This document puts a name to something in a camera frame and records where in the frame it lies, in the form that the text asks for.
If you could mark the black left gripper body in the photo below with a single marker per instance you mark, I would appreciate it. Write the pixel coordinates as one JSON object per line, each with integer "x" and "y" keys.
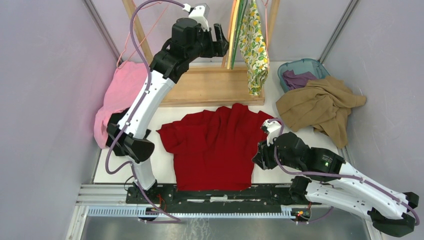
{"x": 216, "y": 49}

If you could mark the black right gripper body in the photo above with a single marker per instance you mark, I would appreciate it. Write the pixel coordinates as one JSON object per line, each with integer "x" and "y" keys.
{"x": 267, "y": 155}

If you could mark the yellow wooden hanger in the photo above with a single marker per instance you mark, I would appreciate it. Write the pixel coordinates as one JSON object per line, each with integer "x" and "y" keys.
{"x": 231, "y": 32}

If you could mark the lemon print skirt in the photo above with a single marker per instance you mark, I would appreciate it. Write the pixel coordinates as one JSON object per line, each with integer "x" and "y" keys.
{"x": 253, "y": 48}

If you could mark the red garment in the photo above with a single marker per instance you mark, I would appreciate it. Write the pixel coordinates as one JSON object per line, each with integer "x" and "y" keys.
{"x": 213, "y": 150}

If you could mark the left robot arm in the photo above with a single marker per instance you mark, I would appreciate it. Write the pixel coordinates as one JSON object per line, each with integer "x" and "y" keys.
{"x": 189, "y": 40}

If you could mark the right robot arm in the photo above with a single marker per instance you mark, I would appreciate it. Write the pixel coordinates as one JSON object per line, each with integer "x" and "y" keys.
{"x": 324, "y": 177}

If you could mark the wooden clothes rack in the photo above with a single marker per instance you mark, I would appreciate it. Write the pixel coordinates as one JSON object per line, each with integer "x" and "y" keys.
{"x": 208, "y": 85}

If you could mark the tan garment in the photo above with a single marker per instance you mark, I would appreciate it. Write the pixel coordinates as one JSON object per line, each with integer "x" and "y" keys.
{"x": 324, "y": 104}

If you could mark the purple cloth in basket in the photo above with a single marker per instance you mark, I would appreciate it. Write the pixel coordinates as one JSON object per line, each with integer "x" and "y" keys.
{"x": 296, "y": 81}

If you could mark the teal plastic basket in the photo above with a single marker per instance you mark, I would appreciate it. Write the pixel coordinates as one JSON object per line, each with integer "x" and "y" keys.
{"x": 301, "y": 66}

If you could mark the pink garment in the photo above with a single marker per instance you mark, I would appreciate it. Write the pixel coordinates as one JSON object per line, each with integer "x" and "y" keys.
{"x": 127, "y": 81}

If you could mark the black cloth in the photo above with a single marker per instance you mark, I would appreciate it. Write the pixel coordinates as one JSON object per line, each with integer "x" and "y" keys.
{"x": 114, "y": 119}

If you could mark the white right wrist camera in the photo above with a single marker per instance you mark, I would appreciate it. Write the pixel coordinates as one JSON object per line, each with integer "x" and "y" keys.
{"x": 273, "y": 128}

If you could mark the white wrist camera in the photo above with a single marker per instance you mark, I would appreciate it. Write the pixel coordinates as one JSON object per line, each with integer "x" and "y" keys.
{"x": 199, "y": 13}
{"x": 273, "y": 128}

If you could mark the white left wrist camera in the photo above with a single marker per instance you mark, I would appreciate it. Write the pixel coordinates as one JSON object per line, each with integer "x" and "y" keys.
{"x": 199, "y": 13}

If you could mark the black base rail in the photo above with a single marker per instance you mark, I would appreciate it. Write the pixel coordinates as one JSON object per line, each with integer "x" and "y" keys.
{"x": 257, "y": 199}

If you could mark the green wire hanger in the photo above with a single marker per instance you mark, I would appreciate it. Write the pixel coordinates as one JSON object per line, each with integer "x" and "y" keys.
{"x": 238, "y": 26}

